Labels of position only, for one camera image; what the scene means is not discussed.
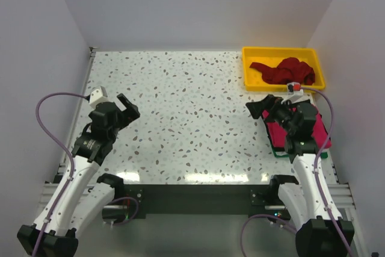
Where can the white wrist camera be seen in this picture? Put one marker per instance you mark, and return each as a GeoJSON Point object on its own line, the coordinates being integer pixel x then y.
{"type": "Point", "coordinates": [295, 92]}
{"type": "Point", "coordinates": [97, 96]}

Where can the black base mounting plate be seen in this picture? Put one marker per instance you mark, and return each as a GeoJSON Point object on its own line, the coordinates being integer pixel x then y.
{"type": "Point", "coordinates": [239, 199]}

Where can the dark red t shirt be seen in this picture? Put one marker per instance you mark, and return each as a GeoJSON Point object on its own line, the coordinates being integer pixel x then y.
{"type": "Point", "coordinates": [288, 70]}

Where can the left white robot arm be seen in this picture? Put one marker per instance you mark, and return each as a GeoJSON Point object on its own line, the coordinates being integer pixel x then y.
{"type": "Point", "coordinates": [56, 231]}

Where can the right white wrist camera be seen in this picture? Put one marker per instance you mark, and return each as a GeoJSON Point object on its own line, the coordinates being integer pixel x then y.
{"type": "Point", "coordinates": [295, 92]}

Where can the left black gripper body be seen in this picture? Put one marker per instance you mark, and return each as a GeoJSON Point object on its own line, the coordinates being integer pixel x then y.
{"type": "Point", "coordinates": [118, 126]}

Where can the folded pink t shirt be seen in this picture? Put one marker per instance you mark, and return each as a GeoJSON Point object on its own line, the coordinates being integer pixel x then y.
{"type": "Point", "coordinates": [278, 130]}

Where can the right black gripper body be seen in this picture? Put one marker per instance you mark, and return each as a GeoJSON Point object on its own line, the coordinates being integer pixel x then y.
{"type": "Point", "coordinates": [283, 115]}

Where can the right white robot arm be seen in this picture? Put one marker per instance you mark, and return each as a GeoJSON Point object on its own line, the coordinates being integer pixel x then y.
{"type": "Point", "coordinates": [319, 225]}

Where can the folded green t shirt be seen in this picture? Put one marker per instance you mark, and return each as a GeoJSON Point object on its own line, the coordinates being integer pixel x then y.
{"type": "Point", "coordinates": [279, 152]}

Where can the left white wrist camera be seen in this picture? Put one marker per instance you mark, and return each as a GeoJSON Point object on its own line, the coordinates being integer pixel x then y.
{"type": "Point", "coordinates": [97, 96]}

